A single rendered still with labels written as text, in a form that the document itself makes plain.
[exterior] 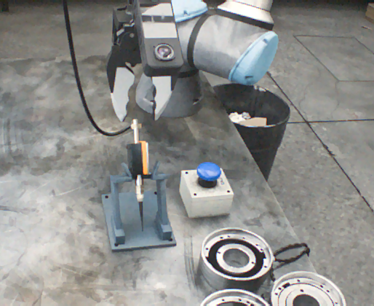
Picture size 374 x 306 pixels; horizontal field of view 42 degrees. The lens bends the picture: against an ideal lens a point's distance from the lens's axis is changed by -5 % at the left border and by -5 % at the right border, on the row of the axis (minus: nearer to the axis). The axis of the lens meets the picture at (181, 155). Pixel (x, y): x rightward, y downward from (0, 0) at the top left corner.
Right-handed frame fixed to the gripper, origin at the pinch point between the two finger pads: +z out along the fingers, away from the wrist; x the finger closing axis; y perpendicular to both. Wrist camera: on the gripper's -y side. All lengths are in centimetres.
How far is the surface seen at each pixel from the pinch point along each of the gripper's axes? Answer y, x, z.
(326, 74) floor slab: 200, -164, 98
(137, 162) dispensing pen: -2.5, 0.5, 6.6
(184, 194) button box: 0.8, -8.5, 16.2
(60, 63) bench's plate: 56, 10, 18
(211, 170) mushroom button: -0.2, -12.1, 10.7
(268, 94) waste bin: 104, -74, 57
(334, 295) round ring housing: -25.0, -23.8, 15.0
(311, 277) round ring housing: -21.5, -21.6, 14.7
